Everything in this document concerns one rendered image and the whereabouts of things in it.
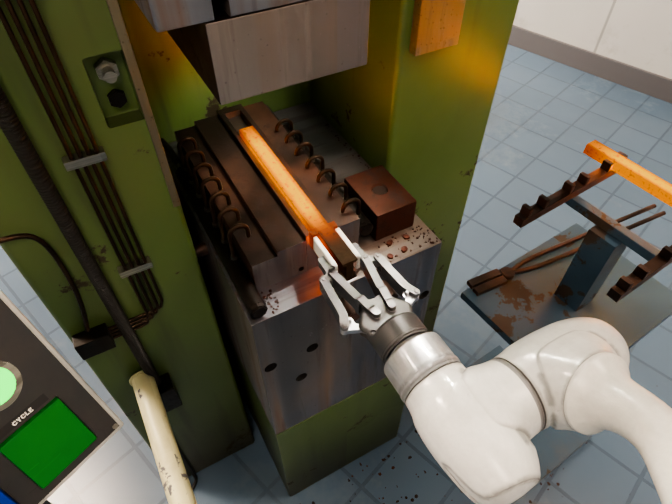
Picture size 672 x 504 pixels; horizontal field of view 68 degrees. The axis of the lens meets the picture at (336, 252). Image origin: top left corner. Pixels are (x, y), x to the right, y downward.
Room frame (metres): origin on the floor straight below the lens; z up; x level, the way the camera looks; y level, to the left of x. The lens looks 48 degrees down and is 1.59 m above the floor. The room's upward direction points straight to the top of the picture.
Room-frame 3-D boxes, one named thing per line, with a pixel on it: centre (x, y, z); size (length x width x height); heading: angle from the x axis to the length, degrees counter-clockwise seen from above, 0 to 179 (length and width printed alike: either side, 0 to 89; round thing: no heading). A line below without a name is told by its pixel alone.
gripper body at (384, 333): (0.39, -0.08, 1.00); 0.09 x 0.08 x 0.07; 29
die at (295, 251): (0.75, 0.15, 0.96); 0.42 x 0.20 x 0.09; 29
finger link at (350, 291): (0.44, -0.02, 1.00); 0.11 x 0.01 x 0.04; 40
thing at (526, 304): (0.68, -0.54, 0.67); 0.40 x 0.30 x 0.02; 124
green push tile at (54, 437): (0.23, 0.34, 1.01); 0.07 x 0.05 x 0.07; 144
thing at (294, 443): (0.78, 0.10, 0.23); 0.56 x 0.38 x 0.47; 29
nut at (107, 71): (0.60, 0.29, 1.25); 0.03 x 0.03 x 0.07; 29
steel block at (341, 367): (0.78, 0.10, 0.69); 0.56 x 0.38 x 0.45; 29
